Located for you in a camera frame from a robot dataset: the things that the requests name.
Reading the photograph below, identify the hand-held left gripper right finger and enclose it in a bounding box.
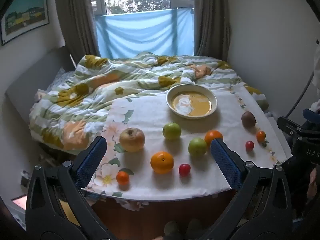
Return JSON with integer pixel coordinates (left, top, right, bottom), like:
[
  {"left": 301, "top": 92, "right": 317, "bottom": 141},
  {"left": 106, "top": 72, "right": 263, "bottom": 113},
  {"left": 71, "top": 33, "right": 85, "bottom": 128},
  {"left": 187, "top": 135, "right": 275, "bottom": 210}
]
[{"left": 200, "top": 138, "right": 293, "bottom": 240}]

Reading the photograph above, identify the wrinkled yellow apple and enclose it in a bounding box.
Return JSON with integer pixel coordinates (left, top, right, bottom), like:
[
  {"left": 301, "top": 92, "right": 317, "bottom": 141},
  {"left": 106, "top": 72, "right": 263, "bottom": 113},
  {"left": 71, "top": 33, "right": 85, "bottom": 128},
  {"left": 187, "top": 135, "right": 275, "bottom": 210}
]
[{"left": 119, "top": 127, "right": 145, "bottom": 152}]

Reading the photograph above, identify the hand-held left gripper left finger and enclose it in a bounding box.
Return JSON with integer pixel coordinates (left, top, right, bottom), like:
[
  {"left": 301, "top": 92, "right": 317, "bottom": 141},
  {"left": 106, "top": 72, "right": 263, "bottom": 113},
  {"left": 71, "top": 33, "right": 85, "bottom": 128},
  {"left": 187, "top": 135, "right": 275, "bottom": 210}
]
[{"left": 25, "top": 136, "right": 118, "bottom": 240}]

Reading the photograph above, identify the person's foot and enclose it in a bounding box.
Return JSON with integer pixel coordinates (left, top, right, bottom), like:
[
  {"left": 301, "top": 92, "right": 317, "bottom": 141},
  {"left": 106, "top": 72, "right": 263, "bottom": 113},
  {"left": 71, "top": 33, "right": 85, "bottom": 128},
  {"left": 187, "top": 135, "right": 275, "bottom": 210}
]
[
  {"left": 164, "top": 220, "right": 186, "bottom": 239},
  {"left": 186, "top": 219, "right": 208, "bottom": 239}
]

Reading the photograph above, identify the striped floral blanket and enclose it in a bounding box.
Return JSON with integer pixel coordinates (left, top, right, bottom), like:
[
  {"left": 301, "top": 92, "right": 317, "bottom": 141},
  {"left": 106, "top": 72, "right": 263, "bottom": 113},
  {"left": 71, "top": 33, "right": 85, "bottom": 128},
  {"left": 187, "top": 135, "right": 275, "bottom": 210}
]
[{"left": 29, "top": 52, "right": 270, "bottom": 156}]

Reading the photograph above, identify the blue cloth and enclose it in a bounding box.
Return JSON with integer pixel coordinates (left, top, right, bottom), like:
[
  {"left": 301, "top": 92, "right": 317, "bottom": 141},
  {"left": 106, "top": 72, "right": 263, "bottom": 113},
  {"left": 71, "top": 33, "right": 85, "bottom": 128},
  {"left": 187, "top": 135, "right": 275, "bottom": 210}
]
[{"left": 96, "top": 8, "right": 195, "bottom": 59}]

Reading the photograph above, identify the grey-brown curtain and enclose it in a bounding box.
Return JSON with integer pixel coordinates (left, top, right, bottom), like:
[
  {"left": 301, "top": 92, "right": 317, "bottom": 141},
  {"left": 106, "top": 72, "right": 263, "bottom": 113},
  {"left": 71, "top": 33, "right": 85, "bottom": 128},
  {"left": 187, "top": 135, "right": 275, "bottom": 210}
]
[
  {"left": 193, "top": 0, "right": 231, "bottom": 62},
  {"left": 54, "top": 0, "right": 101, "bottom": 57}
]

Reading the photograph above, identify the grey patterned bedsheet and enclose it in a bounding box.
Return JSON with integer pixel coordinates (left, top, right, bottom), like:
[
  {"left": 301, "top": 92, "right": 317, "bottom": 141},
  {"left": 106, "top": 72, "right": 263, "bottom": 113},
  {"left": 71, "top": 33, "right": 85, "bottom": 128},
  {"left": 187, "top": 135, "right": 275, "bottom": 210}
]
[{"left": 46, "top": 67, "right": 75, "bottom": 91}]

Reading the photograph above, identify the person's left foot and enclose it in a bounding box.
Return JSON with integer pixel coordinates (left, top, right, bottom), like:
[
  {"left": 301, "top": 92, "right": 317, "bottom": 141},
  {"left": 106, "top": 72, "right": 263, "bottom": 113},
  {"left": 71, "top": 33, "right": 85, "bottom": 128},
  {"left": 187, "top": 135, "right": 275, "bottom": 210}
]
[{"left": 164, "top": 220, "right": 186, "bottom": 239}]

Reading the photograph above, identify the large orange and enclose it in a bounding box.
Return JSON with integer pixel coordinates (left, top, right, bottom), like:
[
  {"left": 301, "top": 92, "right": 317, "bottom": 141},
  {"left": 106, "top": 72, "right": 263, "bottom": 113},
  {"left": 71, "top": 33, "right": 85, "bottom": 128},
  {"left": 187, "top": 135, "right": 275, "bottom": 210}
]
[
  {"left": 150, "top": 151, "right": 174, "bottom": 175},
  {"left": 204, "top": 129, "right": 224, "bottom": 150}
]

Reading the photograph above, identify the floral white cloth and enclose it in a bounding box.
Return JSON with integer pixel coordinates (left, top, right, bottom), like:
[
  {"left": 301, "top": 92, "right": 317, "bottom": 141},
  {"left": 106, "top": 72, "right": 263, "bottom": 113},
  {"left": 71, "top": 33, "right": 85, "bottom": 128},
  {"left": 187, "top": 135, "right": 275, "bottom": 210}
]
[{"left": 86, "top": 86, "right": 288, "bottom": 199}]

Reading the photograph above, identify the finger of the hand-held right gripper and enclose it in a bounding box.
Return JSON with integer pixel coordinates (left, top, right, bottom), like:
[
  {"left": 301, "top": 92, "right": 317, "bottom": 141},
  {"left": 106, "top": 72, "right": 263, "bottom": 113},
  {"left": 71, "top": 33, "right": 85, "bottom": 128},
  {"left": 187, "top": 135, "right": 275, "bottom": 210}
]
[{"left": 277, "top": 116, "right": 304, "bottom": 137}]

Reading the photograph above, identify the grey headboard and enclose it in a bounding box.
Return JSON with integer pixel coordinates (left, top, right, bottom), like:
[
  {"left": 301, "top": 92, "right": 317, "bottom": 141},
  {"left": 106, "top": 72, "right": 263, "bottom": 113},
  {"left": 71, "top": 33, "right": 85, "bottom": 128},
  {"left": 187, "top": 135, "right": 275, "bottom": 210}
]
[{"left": 5, "top": 46, "right": 76, "bottom": 105}]

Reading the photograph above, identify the cream and yellow bowl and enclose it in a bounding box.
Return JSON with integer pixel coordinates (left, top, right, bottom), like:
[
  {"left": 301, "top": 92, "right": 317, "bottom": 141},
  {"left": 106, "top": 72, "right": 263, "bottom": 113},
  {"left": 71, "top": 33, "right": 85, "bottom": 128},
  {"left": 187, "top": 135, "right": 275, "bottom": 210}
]
[{"left": 166, "top": 84, "right": 217, "bottom": 119}]

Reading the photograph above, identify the green apple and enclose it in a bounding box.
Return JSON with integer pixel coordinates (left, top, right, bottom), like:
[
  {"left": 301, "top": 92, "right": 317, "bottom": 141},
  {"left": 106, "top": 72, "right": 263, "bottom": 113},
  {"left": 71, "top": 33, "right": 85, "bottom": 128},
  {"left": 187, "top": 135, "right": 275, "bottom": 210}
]
[
  {"left": 188, "top": 137, "right": 207, "bottom": 157},
  {"left": 162, "top": 122, "right": 182, "bottom": 140}
]

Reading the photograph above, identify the grey cable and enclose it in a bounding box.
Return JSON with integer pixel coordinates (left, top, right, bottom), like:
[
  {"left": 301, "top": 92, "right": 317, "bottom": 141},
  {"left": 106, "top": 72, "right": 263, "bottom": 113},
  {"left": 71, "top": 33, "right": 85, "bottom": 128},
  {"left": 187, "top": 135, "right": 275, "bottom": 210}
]
[{"left": 286, "top": 71, "right": 316, "bottom": 118}]

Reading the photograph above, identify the pink flat box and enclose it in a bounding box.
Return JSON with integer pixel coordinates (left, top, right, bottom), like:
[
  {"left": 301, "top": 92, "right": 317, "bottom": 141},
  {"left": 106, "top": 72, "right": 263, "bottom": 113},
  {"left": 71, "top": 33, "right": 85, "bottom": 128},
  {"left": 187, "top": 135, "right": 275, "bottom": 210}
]
[{"left": 10, "top": 195, "right": 27, "bottom": 210}]

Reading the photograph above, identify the framed wall poster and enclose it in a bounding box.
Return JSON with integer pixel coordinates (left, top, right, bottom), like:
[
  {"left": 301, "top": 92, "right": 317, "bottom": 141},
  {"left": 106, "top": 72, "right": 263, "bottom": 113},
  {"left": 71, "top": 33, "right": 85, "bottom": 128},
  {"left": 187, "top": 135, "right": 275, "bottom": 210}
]
[{"left": 0, "top": 0, "right": 50, "bottom": 46}]

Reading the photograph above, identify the wooden table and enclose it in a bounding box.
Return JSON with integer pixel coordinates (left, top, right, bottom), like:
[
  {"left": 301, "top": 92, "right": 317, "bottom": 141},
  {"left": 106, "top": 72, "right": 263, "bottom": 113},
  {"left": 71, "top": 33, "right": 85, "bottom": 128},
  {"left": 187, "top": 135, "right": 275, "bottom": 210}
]
[{"left": 86, "top": 189, "right": 241, "bottom": 240}]

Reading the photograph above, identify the person's right foot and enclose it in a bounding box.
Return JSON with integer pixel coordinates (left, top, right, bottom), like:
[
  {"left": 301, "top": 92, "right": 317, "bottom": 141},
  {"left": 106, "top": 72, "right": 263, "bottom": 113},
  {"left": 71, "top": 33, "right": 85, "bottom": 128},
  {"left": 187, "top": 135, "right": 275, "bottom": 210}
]
[{"left": 186, "top": 219, "right": 208, "bottom": 239}]

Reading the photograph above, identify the brown kiwi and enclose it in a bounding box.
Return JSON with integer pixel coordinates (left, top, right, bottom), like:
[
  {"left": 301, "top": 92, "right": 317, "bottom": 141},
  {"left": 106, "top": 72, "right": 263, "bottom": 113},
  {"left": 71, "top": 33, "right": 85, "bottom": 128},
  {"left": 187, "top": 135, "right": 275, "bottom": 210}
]
[{"left": 241, "top": 111, "right": 256, "bottom": 127}]

